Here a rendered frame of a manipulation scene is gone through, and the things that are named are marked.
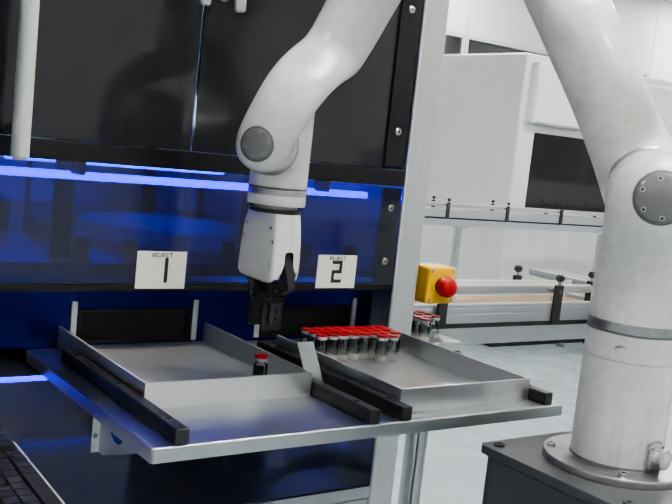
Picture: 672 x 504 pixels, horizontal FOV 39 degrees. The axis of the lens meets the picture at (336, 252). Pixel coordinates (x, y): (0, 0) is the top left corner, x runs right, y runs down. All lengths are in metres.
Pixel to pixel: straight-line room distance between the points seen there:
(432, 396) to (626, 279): 0.34
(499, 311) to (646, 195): 1.00
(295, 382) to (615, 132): 0.56
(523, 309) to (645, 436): 0.94
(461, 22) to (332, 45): 6.75
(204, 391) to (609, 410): 0.53
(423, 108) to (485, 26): 6.46
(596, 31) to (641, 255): 0.29
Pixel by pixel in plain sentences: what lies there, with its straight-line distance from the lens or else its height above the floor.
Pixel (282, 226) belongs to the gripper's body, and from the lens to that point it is 1.31.
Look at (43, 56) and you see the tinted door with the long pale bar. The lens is 1.43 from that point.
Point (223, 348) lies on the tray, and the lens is 1.59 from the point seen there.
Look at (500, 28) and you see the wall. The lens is 8.33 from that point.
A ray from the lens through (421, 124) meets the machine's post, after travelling 1.77.
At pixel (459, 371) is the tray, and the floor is 0.89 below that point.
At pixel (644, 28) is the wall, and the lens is 9.77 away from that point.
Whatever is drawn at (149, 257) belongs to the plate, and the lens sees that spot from 1.50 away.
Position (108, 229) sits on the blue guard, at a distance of 1.47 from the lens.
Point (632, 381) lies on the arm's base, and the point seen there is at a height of 0.99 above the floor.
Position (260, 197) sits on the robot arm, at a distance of 1.32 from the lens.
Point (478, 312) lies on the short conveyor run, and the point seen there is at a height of 0.91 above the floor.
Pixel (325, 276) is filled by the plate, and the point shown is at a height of 1.01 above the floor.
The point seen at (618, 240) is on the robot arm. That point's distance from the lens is 1.20.
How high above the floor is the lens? 1.25
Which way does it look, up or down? 7 degrees down
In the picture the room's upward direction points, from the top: 6 degrees clockwise
